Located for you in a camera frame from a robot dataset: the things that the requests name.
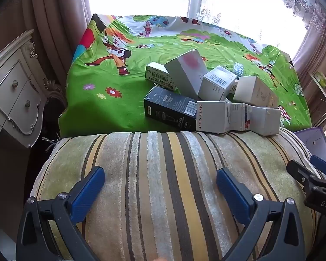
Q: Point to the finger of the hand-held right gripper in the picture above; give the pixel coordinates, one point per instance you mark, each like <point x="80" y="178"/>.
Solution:
<point x="304" y="175"/>
<point x="319" y="164"/>

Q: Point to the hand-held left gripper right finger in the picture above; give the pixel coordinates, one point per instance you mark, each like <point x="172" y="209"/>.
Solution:
<point x="233" y="195"/>

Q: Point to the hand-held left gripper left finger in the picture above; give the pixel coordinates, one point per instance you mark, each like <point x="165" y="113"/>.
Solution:
<point x="87" y="193"/>

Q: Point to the teal box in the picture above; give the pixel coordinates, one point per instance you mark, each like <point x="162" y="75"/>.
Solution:
<point x="239" y="68"/>

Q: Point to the purple plastic bin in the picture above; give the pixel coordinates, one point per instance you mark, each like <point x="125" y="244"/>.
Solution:
<point x="315" y="144"/>

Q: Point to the white box with open flap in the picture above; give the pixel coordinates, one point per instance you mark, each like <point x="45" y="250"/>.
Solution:
<point x="266" y="121"/>

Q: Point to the striped plush cushion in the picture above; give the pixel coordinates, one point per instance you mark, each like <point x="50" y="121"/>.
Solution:
<point x="165" y="182"/>

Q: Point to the wooden rack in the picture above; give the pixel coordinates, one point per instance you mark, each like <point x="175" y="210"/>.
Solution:
<point x="322" y="87"/>

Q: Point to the white box with red print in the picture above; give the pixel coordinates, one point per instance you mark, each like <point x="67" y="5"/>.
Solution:
<point x="241" y="117"/>

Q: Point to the white box with side lettering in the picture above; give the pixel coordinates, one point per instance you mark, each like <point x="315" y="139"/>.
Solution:
<point x="212" y="117"/>

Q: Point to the green cartoon printed tablecloth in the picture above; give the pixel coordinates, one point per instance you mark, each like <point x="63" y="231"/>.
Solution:
<point x="111" y="108"/>

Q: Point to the plain white carton box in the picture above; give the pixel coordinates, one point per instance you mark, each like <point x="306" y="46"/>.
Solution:
<point x="252" y="89"/>

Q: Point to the black carton box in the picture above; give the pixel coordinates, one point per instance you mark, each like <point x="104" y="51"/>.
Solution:
<point x="168" y="108"/>

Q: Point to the white cube box with barcode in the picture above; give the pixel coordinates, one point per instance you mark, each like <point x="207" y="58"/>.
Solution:
<point x="217" y="84"/>

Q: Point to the ornate white dresser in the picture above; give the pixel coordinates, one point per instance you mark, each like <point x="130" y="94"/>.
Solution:
<point x="13" y="95"/>

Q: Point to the grey box with pink spot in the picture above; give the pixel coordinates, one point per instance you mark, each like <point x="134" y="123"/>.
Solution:
<point x="184" y="73"/>

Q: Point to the patterned mauve curtain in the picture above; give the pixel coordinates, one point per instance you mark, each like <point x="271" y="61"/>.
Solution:
<point x="317" y="32"/>

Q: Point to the white and green barcode box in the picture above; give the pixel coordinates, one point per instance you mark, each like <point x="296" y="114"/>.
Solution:
<point x="156" y="73"/>

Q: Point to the ornate carved furniture frame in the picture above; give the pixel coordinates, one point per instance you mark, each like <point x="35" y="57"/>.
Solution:
<point x="54" y="92"/>

